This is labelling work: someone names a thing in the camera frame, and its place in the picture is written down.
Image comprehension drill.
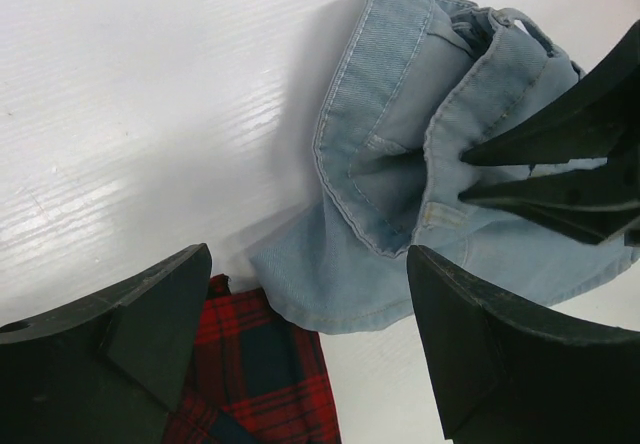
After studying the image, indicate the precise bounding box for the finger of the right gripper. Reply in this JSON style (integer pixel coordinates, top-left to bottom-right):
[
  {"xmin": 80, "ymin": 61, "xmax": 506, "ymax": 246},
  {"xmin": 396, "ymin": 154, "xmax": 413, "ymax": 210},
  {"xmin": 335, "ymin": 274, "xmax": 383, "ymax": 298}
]
[
  {"xmin": 459, "ymin": 156, "xmax": 639, "ymax": 245},
  {"xmin": 461, "ymin": 23, "xmax": 639, "ymax": 166}
]

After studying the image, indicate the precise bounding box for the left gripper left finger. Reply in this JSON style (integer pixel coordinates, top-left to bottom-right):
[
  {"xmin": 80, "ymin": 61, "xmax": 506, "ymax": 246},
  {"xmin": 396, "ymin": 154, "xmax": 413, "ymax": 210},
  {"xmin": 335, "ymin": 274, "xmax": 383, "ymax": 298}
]
[{"xmin": 1, "ymin": 244, "xmax": 212, "ymax": 443}]

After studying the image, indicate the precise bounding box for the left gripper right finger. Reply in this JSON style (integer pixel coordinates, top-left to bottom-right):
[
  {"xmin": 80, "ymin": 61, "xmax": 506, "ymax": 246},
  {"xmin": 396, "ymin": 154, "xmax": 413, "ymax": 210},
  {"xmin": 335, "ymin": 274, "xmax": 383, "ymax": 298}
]
[{"xmin": 407, "ymin": 246, "xmax": 639, "ymax": 443}]

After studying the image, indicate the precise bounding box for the red black plaid skirt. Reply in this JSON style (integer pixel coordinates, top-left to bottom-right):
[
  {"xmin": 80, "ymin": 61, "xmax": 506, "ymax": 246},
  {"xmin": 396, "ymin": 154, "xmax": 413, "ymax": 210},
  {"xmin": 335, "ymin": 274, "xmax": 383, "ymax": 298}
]
[{"xmin": 163, "ymin": 274, "xmax": 341, "ymax": 443}]

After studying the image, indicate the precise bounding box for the light blue skirt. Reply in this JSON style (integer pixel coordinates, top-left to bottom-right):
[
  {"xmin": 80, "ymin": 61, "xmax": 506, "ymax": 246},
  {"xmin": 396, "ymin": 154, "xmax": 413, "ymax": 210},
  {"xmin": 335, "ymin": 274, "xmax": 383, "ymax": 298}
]
[{"xmin": 251, "ymin": 0, "xmax": 639, "ymax": 334}]

